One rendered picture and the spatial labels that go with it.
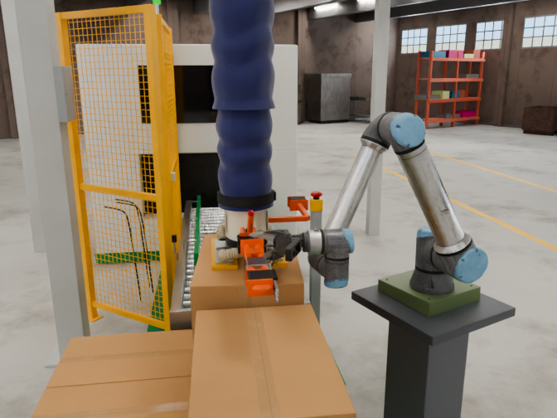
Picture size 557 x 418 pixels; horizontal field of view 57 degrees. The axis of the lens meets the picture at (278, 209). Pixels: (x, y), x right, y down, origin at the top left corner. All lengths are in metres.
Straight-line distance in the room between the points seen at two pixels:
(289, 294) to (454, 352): 0.92
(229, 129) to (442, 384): 1.45
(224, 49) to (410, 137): 0.72
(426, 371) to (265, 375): 1.08
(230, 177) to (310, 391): 0.89
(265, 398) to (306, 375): 0.15
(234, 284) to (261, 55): 0.82
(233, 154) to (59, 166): 1.46
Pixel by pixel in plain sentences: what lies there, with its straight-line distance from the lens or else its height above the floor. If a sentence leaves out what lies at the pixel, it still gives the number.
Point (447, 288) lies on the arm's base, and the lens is 2.31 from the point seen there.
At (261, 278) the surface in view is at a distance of 1.46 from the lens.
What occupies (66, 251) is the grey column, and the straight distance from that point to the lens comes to 3.27.
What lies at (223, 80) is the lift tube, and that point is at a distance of 1.88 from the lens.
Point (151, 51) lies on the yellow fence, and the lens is 3.09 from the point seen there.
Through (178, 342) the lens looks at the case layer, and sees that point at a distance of 2.44.
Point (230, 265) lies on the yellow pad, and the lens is 1.93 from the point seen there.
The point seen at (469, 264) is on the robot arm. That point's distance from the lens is 2.10.
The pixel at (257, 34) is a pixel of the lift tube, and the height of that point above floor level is 1.86.
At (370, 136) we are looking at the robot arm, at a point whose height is 1.50.
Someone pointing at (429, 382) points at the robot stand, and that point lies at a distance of 2.42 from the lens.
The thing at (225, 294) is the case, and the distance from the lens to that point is 1.82.
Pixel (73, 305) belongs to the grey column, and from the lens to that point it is 3.39.
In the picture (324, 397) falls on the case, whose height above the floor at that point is 0.94.
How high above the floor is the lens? 1.73
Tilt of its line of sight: 15 degrees down
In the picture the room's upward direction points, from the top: straight up
